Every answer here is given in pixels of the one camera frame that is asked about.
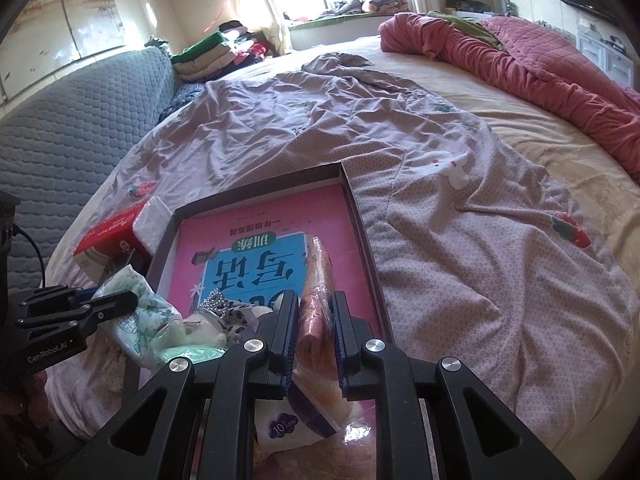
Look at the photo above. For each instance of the pale painted wall panel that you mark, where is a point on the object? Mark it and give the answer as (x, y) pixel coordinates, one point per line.
(85, 25)

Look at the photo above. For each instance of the white window seat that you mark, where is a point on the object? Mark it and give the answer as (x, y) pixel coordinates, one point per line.
(330, 32)

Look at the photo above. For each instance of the dark patterned cloth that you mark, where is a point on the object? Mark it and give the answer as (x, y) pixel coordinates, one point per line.
(182, 97)

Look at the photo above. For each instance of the beige floral cloth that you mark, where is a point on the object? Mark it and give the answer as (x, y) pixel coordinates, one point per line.
(112, 365)

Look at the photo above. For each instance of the pink book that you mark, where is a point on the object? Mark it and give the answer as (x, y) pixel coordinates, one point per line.
(260, 215)

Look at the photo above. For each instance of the pink item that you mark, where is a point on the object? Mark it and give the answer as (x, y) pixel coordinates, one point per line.
(315, 320)

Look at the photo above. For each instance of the grey quilted sofa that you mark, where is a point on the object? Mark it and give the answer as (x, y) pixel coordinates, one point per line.
(75, 135)

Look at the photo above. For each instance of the leopard print cloth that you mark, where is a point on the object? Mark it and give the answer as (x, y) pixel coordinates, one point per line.
(235, 312)

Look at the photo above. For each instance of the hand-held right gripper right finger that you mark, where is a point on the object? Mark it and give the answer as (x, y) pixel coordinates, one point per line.
(340, 345)

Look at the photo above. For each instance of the white drawer cabinet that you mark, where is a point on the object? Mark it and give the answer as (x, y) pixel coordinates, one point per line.
(615, 65)

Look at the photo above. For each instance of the person's left hand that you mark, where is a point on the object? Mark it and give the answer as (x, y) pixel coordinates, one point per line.
(22, 402)

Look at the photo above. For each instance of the red and white tissue box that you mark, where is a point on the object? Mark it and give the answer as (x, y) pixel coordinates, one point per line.
(115, 232)

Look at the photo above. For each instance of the white and purple packet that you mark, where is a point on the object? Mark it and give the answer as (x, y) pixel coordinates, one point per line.
(285, 427)

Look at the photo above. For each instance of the mauve printed duvet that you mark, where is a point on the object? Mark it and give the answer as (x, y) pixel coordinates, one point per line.
(450, 235)

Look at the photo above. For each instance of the stack of folded clothes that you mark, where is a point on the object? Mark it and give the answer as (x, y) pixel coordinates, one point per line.
(210, 52)

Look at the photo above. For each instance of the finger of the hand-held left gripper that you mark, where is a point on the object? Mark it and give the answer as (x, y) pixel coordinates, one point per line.
(60, 294)
(107, 306)

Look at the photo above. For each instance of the pink-lined tray box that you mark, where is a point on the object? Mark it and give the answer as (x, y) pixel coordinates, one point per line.
(366, 255)

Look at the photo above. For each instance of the green soft pad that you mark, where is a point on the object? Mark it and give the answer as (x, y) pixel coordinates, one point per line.
(192, 353)

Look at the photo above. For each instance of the patterned windowsill bedding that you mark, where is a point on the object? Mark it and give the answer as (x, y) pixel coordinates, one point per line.
(380, 4)

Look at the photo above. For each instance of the green and white tissue pack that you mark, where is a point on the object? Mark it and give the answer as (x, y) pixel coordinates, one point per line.
(145, 315)

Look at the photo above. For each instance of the pink quilted blanket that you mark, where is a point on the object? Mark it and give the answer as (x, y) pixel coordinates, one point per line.
(540, 75)

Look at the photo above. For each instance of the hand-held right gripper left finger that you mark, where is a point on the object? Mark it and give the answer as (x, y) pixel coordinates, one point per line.
(289, 345)

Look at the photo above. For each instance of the green cloth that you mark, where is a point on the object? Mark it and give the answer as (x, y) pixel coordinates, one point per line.
(470, 27)

